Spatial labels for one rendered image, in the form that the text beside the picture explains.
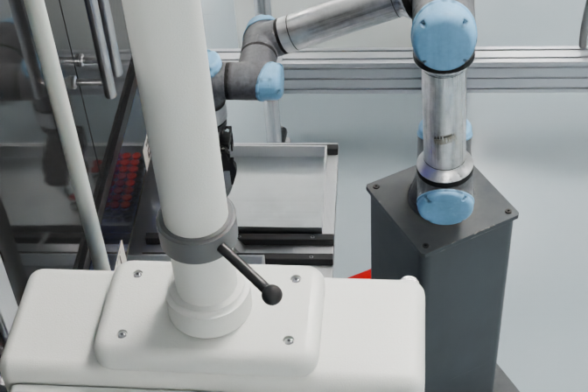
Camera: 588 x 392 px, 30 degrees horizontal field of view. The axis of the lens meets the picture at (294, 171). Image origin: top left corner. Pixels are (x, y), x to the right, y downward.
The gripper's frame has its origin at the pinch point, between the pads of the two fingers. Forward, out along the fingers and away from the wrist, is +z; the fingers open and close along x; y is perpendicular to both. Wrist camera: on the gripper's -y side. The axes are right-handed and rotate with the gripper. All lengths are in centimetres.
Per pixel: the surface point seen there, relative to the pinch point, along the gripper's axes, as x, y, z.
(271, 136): 1, 99, 69
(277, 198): -12.3, 5.0, 5.2
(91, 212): 7, -54, -49
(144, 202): 17.2, 3.4, 5.5
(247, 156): -4.1, 18.5, 5.1
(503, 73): -71, 98, 43
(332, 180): -23.9, 11.0, 5.4
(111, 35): 9, -22, -58
